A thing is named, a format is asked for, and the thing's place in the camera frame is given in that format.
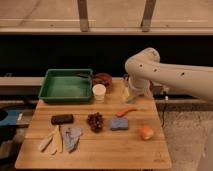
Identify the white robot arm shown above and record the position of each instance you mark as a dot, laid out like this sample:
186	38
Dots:
145	67

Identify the orange round fruit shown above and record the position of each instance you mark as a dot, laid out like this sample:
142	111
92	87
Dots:
146	132

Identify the black eraser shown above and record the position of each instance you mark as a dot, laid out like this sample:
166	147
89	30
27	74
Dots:
62	119

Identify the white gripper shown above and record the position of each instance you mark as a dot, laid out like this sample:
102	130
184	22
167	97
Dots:
137	87

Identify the green plastic tray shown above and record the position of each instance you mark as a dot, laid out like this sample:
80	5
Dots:
66	85

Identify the yellow wooden utensils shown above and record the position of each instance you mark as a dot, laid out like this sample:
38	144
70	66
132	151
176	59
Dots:
54	138

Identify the blue sponge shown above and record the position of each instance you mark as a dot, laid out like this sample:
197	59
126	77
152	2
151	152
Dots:
119	124

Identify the white paper cup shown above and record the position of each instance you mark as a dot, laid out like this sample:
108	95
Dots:
99	92

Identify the orange carrot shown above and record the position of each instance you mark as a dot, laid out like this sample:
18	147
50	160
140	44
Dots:
124	111

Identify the blue grey cloth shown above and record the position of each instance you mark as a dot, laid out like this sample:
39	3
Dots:
71	137

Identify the brown bowl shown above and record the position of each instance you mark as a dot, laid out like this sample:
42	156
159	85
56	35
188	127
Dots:
103	78

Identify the blue object at left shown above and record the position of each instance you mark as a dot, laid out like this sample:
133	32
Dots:
9	117

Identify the dark red grape bunch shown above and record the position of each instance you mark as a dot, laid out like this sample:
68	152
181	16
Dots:
95	121

